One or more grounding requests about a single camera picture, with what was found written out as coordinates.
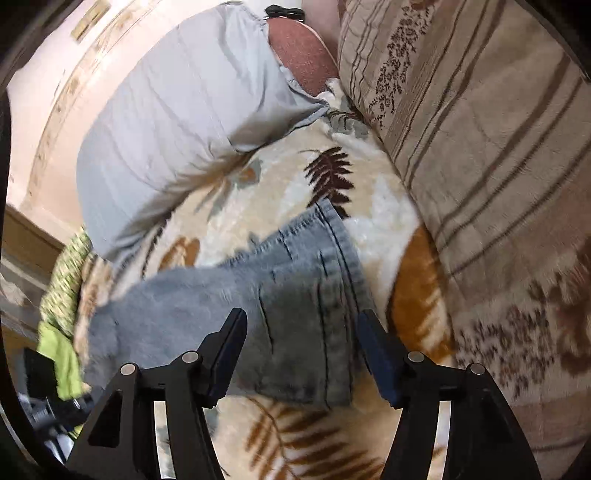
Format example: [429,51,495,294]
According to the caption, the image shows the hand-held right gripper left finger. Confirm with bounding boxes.
[67,307,249,480]

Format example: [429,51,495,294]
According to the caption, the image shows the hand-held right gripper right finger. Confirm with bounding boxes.
[356,309,543,480]

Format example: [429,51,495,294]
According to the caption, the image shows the grey denim pants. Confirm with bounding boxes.
[83,198,375,409]

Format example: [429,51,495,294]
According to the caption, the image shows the leaf print blanket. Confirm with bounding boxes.
[76,92,462,480]

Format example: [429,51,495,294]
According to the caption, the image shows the plain green cloth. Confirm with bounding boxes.
[37,320,84,400]

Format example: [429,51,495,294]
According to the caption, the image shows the green patterned pillow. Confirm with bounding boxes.
[39,226,93,333]

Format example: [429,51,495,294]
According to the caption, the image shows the dark blurred object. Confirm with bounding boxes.
[18,348,93,462]

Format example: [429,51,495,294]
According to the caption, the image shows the striped floral cushion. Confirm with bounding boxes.
[337,0,591,462]

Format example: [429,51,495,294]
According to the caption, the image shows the grey pillow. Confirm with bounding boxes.
[76,0,331,259]

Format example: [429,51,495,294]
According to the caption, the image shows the small black object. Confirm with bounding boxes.
[265,4,305,21]

